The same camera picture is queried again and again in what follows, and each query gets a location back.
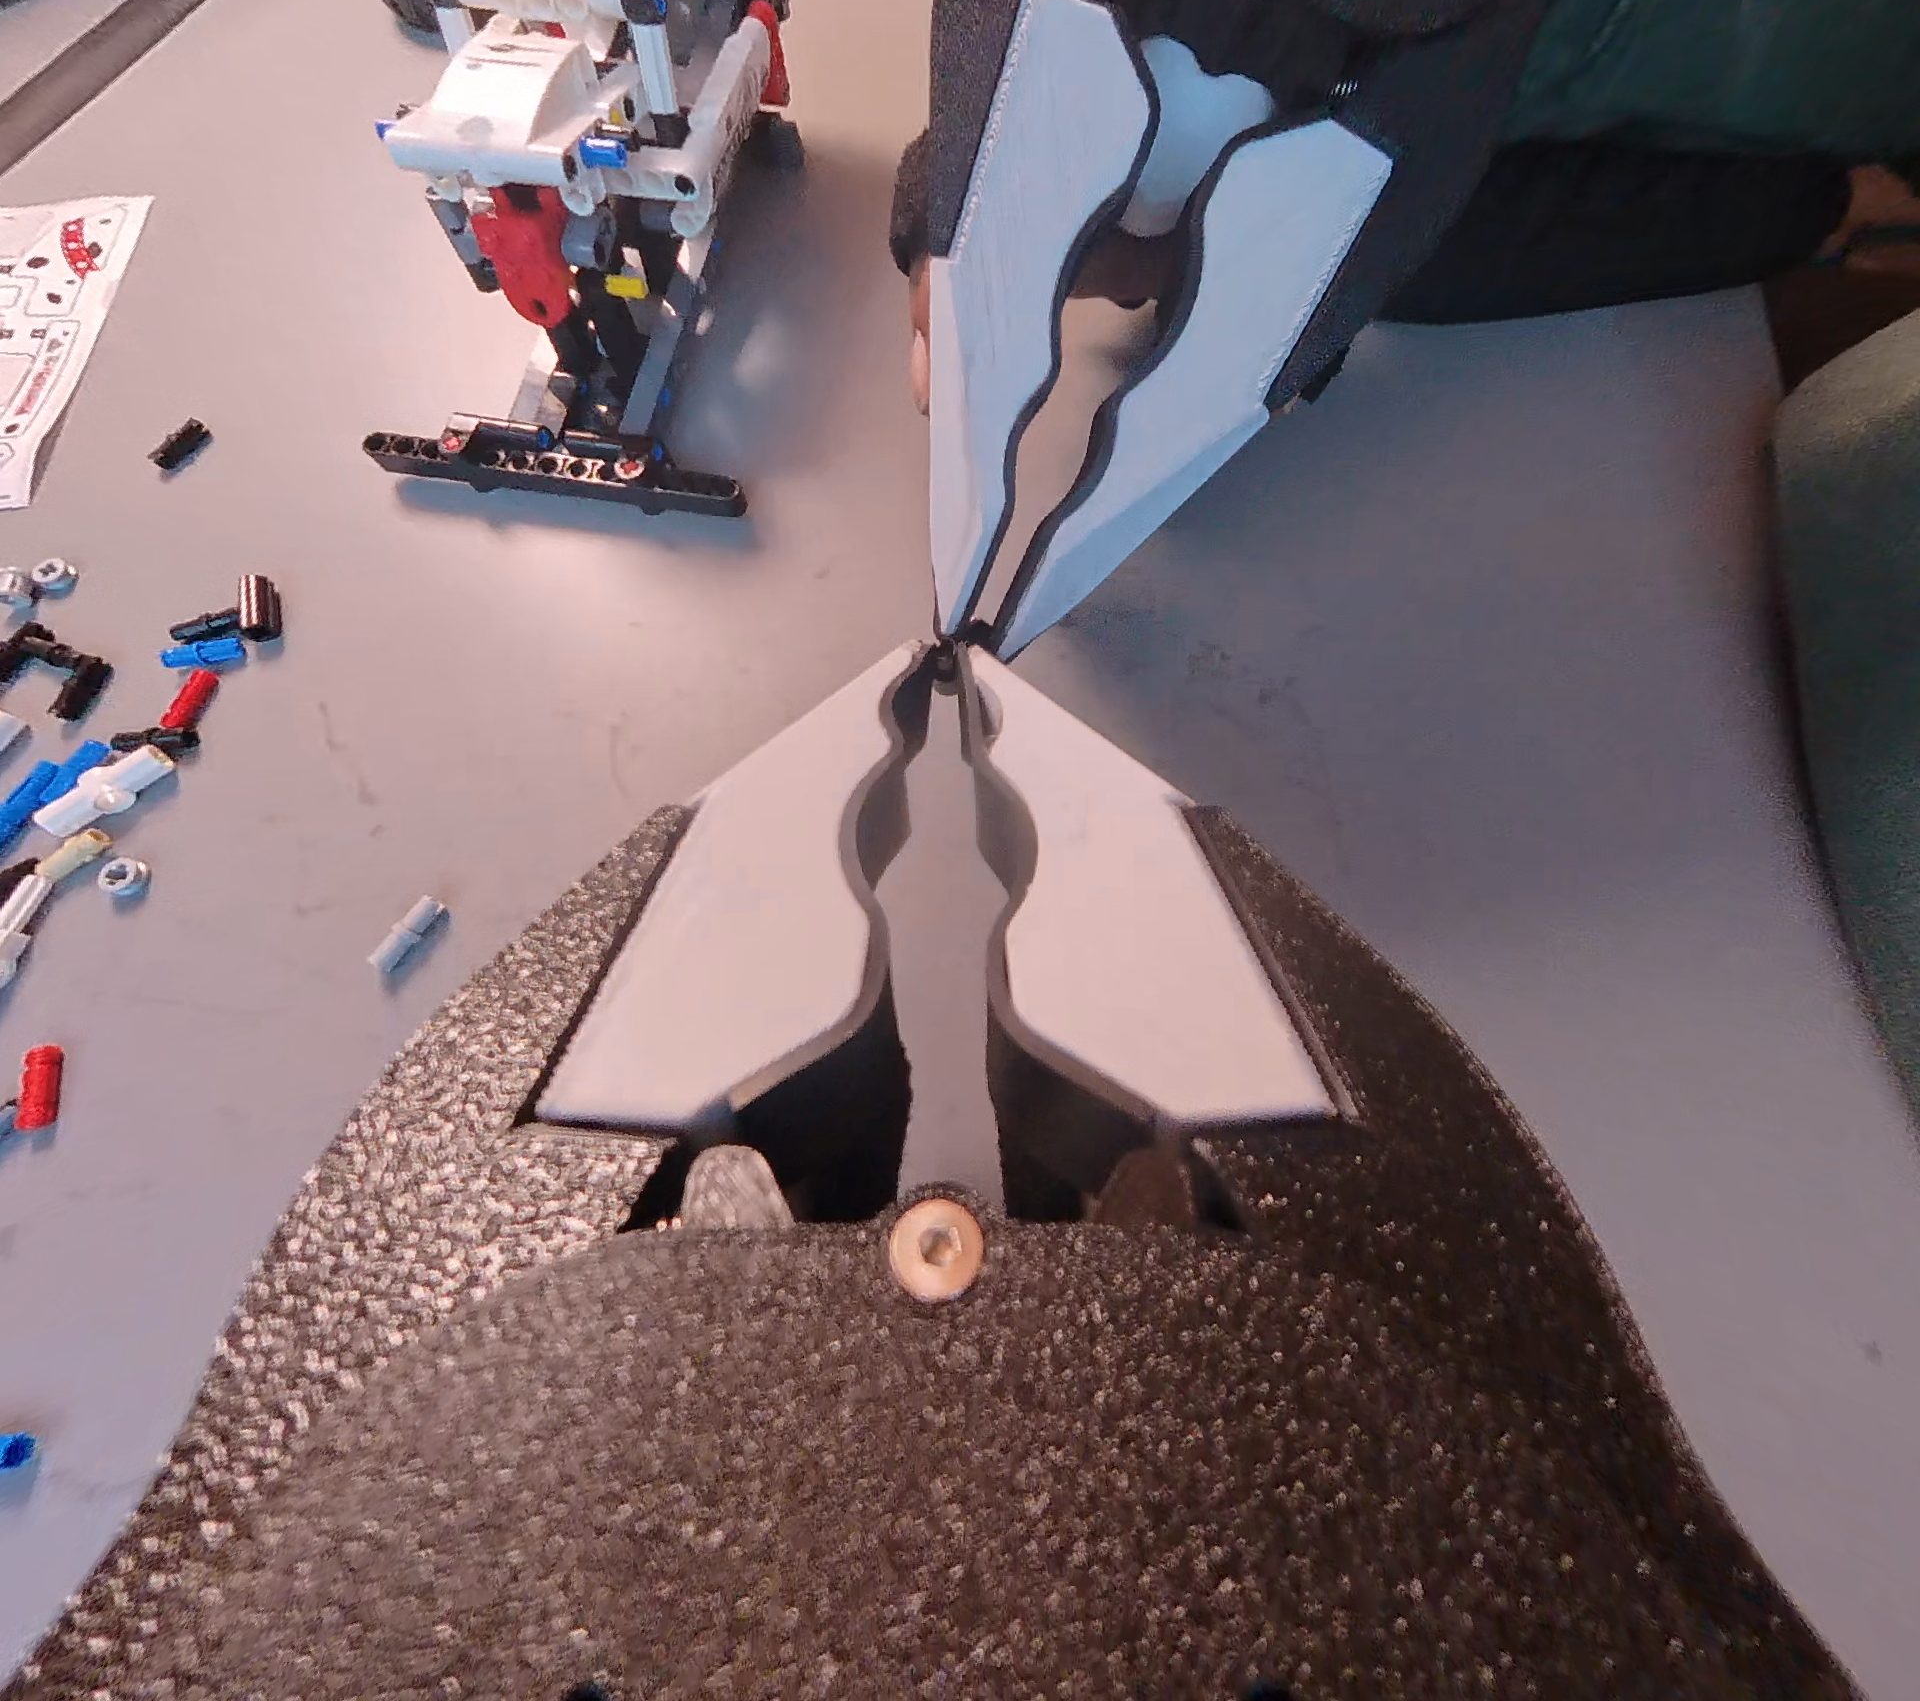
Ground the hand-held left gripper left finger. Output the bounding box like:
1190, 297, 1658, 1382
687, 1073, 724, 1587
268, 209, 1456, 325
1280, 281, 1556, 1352
532, 645, 923, 1221

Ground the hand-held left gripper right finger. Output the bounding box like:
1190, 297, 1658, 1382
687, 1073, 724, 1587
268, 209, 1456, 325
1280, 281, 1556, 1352
959, 649, 1339, 1221

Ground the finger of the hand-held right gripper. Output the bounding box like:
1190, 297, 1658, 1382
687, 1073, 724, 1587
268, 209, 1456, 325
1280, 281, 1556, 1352
985, 113, 1399, 665
921, 0, 1164, 645

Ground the pile of small brick pieces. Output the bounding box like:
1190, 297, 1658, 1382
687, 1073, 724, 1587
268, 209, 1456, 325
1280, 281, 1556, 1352
0, 553, 452, 1479

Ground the white sticker sheet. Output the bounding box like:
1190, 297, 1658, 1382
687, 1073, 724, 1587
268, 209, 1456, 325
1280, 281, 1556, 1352
0, 192, 156, 512

